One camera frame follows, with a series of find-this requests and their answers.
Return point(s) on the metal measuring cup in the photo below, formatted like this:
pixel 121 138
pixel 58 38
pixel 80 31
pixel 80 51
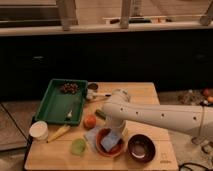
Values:
pixel 92 92

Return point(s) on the dark brown bowl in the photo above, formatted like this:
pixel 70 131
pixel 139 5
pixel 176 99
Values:
pixel 141 148

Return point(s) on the white cup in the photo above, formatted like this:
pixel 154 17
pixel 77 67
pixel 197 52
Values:
pixel 39 130

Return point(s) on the bunch of dark grapes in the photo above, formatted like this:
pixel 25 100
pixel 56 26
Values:
pixel 69 88

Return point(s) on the green cucumber piece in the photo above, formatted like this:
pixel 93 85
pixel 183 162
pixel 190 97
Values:
pixel 100 114

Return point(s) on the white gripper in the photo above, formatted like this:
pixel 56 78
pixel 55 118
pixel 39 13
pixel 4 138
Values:
pixel 116 125

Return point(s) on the orange tomato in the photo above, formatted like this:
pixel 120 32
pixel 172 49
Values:
pixel 89 121

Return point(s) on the blue sponge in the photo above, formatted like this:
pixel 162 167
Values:
pixel 110 140

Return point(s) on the green plastic tray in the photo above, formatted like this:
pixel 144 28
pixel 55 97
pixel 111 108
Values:
pixel 55 105

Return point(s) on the red bowl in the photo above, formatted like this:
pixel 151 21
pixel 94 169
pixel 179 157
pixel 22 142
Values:
pixel 115 151

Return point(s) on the small white object in tray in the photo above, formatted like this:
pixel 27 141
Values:
pixel 69 115

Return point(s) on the blue cloth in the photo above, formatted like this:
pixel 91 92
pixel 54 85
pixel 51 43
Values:
pixel 90 136

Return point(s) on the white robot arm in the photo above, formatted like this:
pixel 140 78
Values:
pixel 196 121

